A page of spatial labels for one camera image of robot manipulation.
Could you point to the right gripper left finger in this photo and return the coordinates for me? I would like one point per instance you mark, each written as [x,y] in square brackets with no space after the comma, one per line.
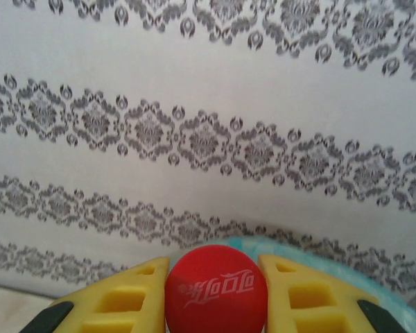
[118,305]

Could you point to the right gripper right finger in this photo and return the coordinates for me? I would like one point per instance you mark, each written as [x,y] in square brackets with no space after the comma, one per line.
[315,305]

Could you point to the cola bottle red cap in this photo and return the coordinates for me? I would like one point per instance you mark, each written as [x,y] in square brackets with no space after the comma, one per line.
[215,284]

